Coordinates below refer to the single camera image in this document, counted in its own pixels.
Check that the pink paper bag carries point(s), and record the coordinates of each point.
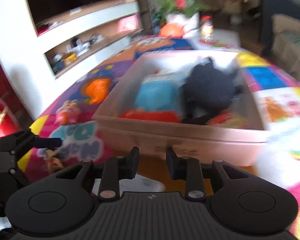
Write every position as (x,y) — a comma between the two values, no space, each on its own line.
(129,23)

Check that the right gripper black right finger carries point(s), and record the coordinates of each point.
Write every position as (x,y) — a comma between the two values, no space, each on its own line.
(187,169)

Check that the small doll figure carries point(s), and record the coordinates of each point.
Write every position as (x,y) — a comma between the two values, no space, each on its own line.
(53,161)

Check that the orange plastic bowl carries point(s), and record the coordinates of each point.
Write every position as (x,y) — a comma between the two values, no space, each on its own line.
(96,89)

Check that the pink orchid potted plant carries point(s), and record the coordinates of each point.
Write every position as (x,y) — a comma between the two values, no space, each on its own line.
(182,12)

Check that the red plastic figure toy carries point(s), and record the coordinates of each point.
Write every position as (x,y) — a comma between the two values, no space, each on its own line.
(159,116)

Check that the white small box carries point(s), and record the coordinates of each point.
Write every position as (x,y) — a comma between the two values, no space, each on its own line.
(140,184)

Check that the colourful play mat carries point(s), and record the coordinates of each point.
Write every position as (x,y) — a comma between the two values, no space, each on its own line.
(261,128)

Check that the red lid plastic jar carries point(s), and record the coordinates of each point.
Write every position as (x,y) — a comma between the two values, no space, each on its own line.
(206,27)

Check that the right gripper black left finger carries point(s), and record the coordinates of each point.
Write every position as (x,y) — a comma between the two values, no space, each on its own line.
(115,169)

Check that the white low table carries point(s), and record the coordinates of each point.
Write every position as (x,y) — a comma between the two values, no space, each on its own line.
(219,40)

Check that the red round bin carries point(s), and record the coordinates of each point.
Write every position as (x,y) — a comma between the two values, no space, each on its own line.
(0,119)

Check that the grey covered sofa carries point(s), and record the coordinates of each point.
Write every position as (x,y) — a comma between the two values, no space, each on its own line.
(286,44)

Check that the pink pig toy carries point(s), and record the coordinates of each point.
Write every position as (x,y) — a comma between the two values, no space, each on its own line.
(68,113)

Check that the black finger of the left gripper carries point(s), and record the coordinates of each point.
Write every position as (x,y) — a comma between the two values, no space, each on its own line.
(25,140)

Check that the black plush toy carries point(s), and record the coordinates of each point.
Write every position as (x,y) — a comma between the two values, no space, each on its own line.
(207,92)

